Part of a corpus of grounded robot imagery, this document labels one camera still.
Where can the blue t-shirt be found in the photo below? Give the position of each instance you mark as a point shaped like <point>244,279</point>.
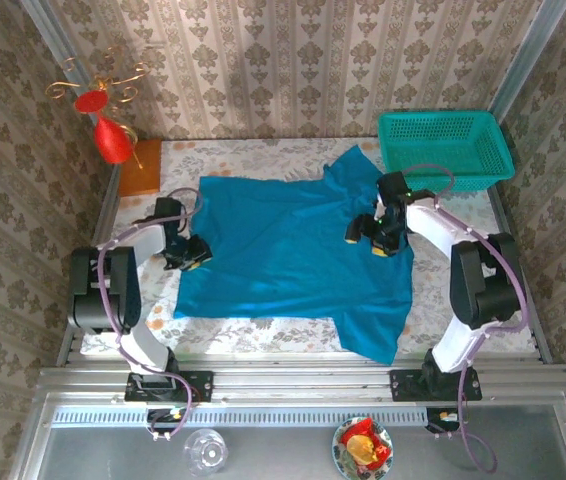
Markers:
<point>288,260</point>

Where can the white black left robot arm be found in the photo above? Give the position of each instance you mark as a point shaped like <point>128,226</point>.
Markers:
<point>108,290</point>

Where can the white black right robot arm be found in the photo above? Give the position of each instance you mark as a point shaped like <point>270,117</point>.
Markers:
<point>488,285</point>

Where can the brown wooden block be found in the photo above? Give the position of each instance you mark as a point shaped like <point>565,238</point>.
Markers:
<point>143,180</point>

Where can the teal plastic basket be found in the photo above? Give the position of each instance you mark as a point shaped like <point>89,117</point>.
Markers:
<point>443,145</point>

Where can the floral patterned tablecloth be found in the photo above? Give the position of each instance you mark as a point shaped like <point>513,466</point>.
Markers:
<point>263,340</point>

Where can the red snack packet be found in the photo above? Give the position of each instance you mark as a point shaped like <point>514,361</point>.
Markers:
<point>358,429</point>

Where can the clear glass cup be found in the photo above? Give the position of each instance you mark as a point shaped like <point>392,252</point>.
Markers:
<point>205,452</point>

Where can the yellow snack packet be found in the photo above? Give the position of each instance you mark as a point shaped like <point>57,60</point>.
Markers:
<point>360,447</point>

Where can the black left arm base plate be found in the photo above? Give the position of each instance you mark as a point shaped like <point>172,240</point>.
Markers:
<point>200,385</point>

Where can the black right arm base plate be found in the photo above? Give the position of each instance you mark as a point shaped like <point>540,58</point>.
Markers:
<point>403,385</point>

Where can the aluminium frame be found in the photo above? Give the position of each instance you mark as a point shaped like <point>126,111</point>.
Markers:
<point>288,380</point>

